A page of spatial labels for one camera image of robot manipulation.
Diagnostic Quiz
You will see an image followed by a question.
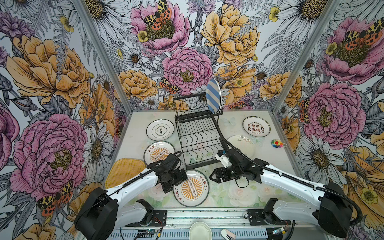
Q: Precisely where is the orange sunburst plate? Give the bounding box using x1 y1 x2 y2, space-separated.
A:
173 170 210 207
144 142 175 165

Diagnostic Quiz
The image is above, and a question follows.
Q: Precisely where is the rainbow sunflower plush toy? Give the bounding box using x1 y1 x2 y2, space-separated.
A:
271 139 288 149

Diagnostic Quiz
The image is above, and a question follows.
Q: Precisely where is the white round bowl below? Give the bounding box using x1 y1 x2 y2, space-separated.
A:
189 222 213 240

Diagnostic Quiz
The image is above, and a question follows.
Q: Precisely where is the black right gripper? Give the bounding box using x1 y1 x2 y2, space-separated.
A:
209 164 244 183

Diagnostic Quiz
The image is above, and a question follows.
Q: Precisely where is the small white pink object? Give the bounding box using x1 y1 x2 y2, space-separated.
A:
221 229 236 240

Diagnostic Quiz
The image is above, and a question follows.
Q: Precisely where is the white grey emblem plate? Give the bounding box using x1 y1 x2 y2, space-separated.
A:
146 119 175 141

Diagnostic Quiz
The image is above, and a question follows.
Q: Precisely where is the red character white plate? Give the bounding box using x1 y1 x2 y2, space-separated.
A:
243 116 271 138

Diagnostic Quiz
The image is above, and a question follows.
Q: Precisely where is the blue white striped plate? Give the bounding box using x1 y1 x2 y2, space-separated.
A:
206 79 222 114

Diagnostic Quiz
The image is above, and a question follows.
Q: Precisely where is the yellow woven placemat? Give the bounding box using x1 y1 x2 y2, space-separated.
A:
105 158 146 189

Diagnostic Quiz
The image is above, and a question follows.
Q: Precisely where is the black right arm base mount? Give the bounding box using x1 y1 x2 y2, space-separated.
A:
244 198 291 226

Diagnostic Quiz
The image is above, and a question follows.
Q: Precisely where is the black wire dish rack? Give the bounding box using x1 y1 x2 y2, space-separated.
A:
173 93 229 170

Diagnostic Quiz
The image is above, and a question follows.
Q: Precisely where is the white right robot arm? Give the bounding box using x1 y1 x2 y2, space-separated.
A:
210 137 363 238

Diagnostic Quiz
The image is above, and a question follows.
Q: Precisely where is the cream floral oval plate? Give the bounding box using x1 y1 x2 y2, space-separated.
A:
228 135 257 159

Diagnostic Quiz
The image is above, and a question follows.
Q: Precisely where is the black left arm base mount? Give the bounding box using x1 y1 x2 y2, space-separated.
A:
132 200 168 227

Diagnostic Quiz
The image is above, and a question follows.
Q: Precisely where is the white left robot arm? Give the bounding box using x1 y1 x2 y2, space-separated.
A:
74 151 188 240

